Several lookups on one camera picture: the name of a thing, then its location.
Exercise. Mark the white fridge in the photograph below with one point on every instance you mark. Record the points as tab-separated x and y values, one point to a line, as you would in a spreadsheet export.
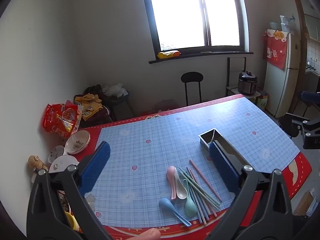
282	90

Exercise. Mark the beige bottle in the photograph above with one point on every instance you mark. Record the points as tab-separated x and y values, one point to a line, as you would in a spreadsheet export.
36	161

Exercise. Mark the silver rice cooker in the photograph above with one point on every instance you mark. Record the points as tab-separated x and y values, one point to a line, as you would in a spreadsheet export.
247	83

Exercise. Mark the yellow lid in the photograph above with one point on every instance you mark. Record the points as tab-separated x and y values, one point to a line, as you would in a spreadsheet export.
71	220

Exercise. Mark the plain white bowl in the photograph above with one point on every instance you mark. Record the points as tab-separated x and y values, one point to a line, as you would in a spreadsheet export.
63	162

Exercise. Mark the cardboard box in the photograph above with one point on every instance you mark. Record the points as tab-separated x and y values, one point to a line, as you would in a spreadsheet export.
303	202

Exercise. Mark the blue plaid tablecloth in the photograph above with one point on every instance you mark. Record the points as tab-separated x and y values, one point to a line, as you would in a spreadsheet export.
150	130

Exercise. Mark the patterned ceramic bowl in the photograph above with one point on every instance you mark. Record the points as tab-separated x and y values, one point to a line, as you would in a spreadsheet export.
77	142

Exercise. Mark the clear plastic containers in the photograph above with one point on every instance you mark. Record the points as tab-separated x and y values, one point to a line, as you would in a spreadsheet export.
286	25

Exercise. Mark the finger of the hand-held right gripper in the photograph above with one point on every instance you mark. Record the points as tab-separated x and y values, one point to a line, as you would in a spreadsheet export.
311	97
300	120

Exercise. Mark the dark framed window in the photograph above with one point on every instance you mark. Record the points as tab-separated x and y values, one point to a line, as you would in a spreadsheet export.
195	12

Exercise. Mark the small white table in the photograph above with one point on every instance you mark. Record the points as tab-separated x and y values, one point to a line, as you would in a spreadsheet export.
233	90

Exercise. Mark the bundle of pastel chopsticks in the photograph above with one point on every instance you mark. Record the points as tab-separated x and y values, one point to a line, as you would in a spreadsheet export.
200	192

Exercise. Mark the green spoon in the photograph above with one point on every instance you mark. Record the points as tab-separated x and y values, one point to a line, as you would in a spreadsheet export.
190	205

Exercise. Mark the small patterned bowl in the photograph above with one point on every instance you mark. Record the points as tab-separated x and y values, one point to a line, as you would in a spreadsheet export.
56	153

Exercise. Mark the white plastic bag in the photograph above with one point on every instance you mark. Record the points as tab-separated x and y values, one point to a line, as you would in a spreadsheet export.
115	90

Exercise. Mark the pink spoon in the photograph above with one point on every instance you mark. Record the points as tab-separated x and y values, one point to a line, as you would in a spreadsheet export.
172	177

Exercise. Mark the black round stool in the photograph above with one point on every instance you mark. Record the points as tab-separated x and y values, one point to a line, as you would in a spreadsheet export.
191	77

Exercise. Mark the metal utensil box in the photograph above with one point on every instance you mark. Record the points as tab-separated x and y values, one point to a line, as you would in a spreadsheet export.
207	137

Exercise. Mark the blue spoon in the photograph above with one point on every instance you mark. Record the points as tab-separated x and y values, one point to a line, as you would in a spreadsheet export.
166	204

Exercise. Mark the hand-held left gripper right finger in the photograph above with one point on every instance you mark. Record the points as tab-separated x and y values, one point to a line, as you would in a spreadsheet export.
223	168

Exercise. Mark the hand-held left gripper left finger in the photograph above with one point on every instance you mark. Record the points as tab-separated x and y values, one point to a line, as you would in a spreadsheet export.
96	167

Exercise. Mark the red snack bag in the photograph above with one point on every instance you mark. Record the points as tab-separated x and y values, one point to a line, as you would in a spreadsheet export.
61	120

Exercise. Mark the white spoon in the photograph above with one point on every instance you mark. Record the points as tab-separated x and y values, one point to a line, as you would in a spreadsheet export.
180	191

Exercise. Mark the colourful printed box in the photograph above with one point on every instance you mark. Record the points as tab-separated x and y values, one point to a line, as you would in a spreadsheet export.
261	101

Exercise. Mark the wooden door frame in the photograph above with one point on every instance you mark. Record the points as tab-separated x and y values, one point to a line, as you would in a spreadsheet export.
300	17

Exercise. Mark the red printed cloth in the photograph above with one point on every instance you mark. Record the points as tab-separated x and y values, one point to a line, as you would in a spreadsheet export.
275	52

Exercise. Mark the yellow snack packet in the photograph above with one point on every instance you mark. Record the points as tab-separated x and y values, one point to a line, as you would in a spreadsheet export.
168	54

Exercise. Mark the person's left hand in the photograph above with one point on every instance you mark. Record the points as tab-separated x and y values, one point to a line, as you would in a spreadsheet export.
150	234

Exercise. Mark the yellow clothes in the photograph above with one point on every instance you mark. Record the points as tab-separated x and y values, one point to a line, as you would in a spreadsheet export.
87	105

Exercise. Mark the black round chair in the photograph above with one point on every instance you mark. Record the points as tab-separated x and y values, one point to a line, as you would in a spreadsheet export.
283	127

